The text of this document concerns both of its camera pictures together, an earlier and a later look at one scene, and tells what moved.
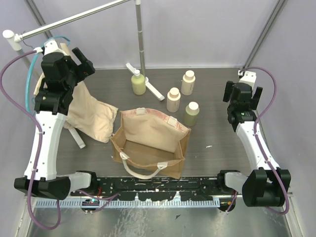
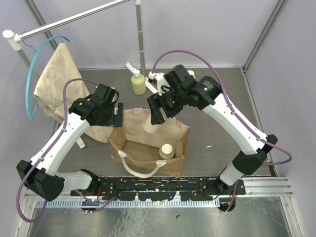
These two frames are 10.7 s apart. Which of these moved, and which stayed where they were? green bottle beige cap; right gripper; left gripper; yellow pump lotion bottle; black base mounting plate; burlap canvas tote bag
Moved: green bottle beige cap; left gripper; right gripper
Stayed: yellow pump lotion bottle; black base mounting plate; burlap canvas tote bag
